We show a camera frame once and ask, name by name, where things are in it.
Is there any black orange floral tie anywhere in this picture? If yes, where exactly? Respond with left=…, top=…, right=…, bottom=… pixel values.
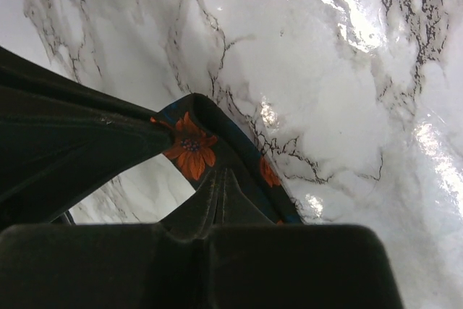
left=150, top=93, right=302, bottom=224

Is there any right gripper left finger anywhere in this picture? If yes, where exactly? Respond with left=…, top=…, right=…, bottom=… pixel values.
left=1, top=178, right=224, bottom=308

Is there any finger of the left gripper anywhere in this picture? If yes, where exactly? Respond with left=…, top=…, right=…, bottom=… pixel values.
left=1, top=50, right=173, bottom=217

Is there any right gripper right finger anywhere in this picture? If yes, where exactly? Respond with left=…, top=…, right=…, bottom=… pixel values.
left=202, top=171, right=403, bottom=308

